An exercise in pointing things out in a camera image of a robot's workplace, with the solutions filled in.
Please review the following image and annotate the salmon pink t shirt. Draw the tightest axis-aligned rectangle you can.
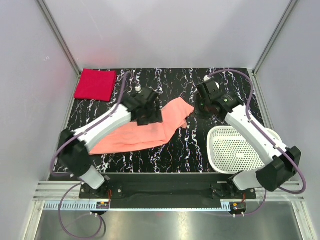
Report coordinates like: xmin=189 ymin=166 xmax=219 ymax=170
xmin=89 ymin=97 xmax=195 ymax=155

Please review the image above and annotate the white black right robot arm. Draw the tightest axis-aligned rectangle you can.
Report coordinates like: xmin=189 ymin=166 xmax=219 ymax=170
xmin=137 ymin=92 xmax=302 ymax=199

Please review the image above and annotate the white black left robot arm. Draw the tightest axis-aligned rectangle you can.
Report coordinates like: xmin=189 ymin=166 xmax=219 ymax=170
xmin=57 ymin=100 xmax=163 ymax=198

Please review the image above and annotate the white perforated plastic basket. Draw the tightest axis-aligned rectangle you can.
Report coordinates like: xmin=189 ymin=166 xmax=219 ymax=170
xmin=206 ymin=126 xmax=283 ymax=175

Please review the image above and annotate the folded red t shirt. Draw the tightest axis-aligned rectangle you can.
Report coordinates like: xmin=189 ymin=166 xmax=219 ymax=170
xmin=73 ymin=68 xmax=117 ymax=102

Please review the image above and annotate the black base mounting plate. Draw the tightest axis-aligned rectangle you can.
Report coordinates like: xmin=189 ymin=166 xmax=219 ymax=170
xmin=79 ymin=173 xmax=257 ymax=207

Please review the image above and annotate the right aluminium frame post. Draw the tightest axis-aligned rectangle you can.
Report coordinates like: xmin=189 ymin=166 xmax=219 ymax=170
xmin=252 ymin=0 xmax=300 ymax=76

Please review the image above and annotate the aluminium frame post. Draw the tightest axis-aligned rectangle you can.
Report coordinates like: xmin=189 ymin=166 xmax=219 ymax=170
xmin=252 ymin=0 xmax=300 ymax=76
xmin=35 ymin=0 xmax=82 ymax=78

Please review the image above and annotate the white slotted cable duct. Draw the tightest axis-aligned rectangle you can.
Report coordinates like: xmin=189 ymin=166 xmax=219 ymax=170
xmin=44 ymin=200 xmax=231 ymax=212

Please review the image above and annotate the left aluminium frame post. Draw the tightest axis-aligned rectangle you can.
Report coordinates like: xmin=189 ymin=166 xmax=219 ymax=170
xmin=35 ymin=0 xmax=82 ymax=78

